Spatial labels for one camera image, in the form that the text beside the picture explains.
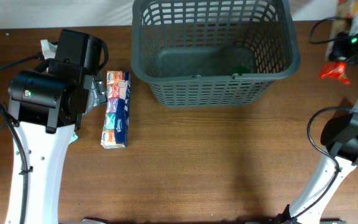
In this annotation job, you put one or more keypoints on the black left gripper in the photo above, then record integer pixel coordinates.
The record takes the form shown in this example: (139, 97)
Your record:
(100, 89)

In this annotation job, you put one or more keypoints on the small green object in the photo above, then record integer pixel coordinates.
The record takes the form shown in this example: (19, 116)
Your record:
(240, 70)

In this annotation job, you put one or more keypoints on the grey plastic mesh basket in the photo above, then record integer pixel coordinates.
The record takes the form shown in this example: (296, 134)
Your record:
(185, 50)

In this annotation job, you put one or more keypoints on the teal tissue pocket pack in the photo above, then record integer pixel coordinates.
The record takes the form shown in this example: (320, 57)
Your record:
(73, 138)

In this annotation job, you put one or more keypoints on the Kleenex tissue multipack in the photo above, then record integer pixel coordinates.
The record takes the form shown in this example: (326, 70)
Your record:
(116, 122)

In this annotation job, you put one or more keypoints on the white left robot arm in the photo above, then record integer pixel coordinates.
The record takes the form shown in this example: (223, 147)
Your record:
(46, 106)

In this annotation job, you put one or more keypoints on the spaghetti pasta package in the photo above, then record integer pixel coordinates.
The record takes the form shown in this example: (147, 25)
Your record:
(345, 20)

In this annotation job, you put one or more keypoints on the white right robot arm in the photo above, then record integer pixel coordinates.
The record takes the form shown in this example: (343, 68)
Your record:
(339, 149)

